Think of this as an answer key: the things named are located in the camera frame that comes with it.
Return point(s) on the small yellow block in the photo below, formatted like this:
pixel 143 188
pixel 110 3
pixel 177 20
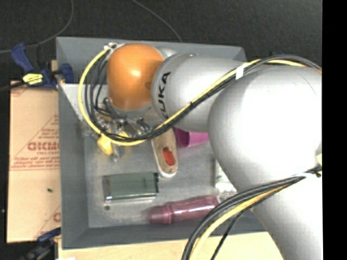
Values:
pixel 105 145

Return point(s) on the green flat block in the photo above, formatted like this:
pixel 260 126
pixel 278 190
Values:
pixel 130 186

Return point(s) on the beige oval block orange spot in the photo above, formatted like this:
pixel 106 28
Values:
pixel 166 169

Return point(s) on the grey metal bin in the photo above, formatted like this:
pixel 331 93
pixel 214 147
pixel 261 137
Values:
pixel 73 172

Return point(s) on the pink cup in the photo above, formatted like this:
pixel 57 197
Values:
pixel 195 138

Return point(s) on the brown cardboard board red print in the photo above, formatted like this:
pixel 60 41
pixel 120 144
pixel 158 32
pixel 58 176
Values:
pixel 32 172

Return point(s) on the purple bottle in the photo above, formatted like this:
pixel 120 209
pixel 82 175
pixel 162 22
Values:
pixel 181 209

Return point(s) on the clear plastic packet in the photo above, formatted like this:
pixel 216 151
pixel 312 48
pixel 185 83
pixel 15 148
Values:
pixel 225 185

